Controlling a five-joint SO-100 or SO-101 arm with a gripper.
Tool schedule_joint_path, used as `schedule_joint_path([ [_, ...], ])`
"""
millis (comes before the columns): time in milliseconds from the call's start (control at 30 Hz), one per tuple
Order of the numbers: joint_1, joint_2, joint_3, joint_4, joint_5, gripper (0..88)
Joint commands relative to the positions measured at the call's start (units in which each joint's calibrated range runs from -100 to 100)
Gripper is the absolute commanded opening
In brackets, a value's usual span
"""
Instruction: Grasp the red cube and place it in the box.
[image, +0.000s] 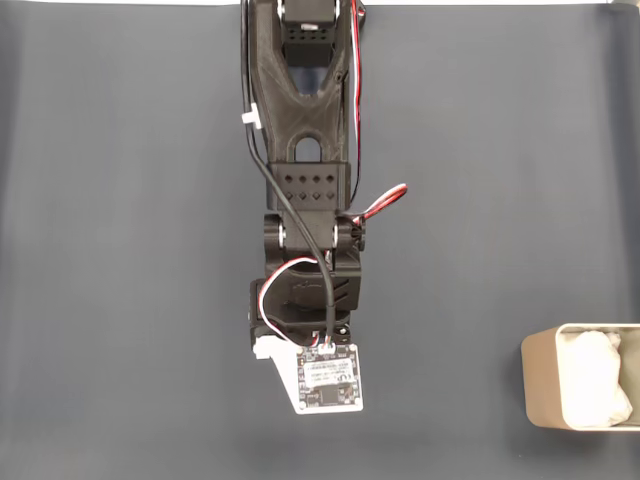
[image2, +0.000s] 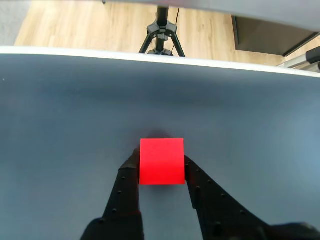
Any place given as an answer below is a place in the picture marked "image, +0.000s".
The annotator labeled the camera board on white mount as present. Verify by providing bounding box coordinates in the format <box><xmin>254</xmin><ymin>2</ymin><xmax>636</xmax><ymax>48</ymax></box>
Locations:
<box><xmin>252</xmin><ymin>333</ymin><xmax>365</xmax><ymax>416</ymax></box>

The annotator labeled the dark grey table mat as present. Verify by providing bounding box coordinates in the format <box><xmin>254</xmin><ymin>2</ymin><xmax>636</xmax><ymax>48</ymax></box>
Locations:
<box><xmin>0</xmin><ymin>3</ymin><xmax>640</xmax><ymax>480</ymax></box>

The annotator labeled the short looped red white wire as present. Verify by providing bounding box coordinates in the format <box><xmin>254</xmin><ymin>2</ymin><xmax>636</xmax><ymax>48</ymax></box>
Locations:
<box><xmin>258</xmin><ymin>257</ymin><xmax>326</xmax><ymax>346</ymax></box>

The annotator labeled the beige metal box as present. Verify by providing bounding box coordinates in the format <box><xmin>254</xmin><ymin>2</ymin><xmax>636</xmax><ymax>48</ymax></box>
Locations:
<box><xmin>520</xmin><ymin>323</ymin><xmax>640</xmax><ymax>432</ymax></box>

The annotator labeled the black camera cable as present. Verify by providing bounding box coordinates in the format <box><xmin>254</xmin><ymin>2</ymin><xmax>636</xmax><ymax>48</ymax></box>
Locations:
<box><xmin>238</xmin><ymin>0</ymin><xmax>341</xmax><ymax>346</ymax></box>

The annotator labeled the long red white black wire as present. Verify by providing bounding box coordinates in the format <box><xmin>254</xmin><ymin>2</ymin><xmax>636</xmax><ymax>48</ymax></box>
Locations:
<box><xmin>349</xmin><ymin>0</ymin><xmax>409</xmax><ymax>224</ymax></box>

